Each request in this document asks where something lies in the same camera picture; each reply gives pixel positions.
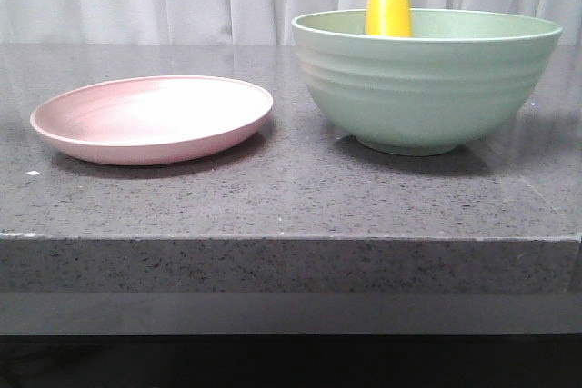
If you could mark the pink plate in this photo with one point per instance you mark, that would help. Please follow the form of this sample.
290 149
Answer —
152 120

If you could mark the green bowl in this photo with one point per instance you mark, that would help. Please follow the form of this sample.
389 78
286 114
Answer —
458 77

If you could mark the yellow banana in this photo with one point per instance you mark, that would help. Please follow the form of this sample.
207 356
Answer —
388 18

